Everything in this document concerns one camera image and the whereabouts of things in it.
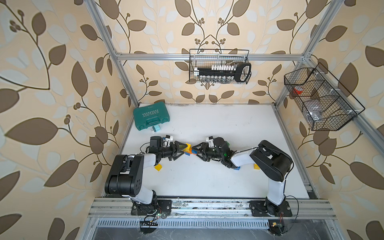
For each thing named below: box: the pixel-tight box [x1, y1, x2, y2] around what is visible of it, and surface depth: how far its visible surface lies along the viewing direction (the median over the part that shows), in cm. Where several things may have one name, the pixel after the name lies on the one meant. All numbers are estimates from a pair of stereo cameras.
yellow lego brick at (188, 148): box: [183, 143, 192, 152], surface depth 88 cm
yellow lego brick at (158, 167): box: [154, 163, 163, 172], surface depth 89 cm
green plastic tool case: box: [133, 102, 170, 131], surface depth 110 cm
